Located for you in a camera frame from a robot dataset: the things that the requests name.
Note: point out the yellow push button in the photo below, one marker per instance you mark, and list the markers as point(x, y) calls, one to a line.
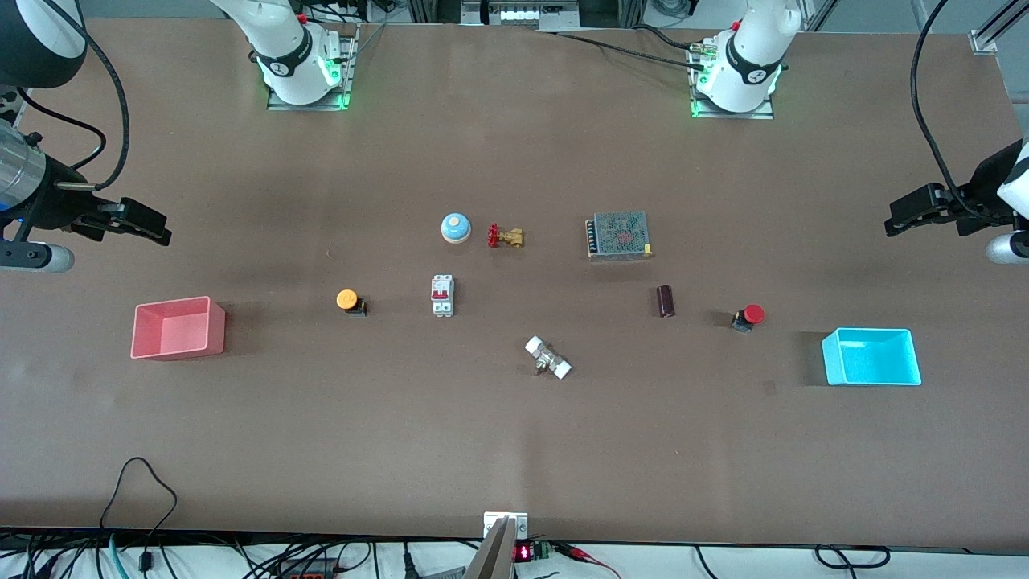
point(346, 299)

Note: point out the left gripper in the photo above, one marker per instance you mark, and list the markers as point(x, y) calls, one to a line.
point(975, 196)

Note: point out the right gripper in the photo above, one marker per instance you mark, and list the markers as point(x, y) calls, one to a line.
point(58, 208)

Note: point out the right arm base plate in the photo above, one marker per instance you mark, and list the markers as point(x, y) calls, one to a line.
point(325, 106)

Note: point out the dark red cylindrical capacitor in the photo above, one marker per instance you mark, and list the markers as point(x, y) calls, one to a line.
point(666, 301)

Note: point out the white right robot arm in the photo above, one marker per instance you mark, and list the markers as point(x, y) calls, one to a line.
point(281, 40)

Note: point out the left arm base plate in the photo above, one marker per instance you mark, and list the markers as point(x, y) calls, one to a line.
point(731, 115)

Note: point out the grey camera mount pole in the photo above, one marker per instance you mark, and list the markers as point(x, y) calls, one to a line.
point(494, 559)

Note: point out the grey power strip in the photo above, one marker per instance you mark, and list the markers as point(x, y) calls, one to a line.
point(530, 14)

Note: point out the white circuit breaker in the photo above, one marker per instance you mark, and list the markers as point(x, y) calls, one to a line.
point(442, 296)

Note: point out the silver metal bracket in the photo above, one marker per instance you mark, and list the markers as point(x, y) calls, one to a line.
point(492, 523)

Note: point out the white-capped metal fitting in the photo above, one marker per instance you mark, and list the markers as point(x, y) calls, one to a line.
point(548, 358)

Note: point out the red push button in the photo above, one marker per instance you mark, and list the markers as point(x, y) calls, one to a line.
point(753, 314)

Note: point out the cyan plastic box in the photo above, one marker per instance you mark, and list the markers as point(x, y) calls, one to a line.
point(872, 362)

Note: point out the red clip lead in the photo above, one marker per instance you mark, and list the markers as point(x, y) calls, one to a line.
point(579, 553)

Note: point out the red digit display module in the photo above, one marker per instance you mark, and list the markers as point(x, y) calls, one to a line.
point(523, 552)

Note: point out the metal mesh power supply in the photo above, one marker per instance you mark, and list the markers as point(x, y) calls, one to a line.
point(621, 235)

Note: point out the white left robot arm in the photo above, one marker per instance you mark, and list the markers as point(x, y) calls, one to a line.
point(748, 48)

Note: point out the aluminium extrusion with bracket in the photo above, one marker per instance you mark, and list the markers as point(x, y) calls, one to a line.
point(982, 42)

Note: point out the pink plastic box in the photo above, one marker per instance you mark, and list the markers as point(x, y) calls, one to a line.
point(177, 334)

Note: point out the blue desk bell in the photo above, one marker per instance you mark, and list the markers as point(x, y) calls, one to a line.
point(455, 228)

